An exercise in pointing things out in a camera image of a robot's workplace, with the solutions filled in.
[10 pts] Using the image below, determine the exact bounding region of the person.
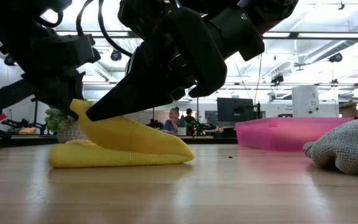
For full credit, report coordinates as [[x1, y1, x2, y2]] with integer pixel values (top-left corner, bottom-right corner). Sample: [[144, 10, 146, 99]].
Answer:
[[183, 108, 196, 126], [163, 106, 186, 136]]

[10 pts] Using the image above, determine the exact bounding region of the yellow microfiber towel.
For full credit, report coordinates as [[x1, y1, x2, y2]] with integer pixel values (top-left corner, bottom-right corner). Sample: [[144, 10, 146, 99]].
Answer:
[[48, 98, 196, 169]]

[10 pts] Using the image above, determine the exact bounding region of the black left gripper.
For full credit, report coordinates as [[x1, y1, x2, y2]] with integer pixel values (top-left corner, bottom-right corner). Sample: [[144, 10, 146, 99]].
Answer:
[[19, 33, 86, 121]]

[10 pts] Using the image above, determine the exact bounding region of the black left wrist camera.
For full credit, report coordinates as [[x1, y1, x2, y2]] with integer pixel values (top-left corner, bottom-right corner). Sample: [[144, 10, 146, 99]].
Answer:
[[58, 34, 102, 68]]

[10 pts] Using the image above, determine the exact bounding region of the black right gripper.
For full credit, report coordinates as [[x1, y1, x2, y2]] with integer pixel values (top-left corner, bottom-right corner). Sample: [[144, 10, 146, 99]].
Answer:
[[85, 0, 229, 123]]

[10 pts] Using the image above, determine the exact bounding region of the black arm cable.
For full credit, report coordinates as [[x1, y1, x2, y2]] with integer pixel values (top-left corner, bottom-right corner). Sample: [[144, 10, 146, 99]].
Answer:
[[75, 0, 94, 37], [97, 0, 134, 58]]

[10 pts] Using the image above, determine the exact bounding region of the black computer monitor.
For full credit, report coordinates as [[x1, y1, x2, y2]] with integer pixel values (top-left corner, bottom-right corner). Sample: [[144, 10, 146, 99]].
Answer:
[[216, 97, 255, 123]]

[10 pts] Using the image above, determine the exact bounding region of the pink plastic tray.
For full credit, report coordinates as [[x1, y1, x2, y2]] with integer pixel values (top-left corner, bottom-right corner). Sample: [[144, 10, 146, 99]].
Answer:
[[234, 117, 355, 153]]

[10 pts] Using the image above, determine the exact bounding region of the grey microfiber towel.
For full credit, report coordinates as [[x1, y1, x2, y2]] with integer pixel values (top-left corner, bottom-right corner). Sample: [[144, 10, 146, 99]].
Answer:
[[303, 117, 358, 176]]

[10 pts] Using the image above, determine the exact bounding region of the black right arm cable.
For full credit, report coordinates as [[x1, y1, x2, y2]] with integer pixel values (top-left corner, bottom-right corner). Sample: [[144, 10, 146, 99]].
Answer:
[[97, 0, 134, 58]]

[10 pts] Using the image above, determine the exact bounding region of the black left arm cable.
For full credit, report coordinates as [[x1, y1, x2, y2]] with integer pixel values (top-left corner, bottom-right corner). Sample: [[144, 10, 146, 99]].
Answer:
[[75, 0, 94, 37]]

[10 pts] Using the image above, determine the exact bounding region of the green plant in patterned pot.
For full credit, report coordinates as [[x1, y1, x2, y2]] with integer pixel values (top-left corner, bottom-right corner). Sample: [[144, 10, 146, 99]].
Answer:
[[44, 99, 90, 144]]

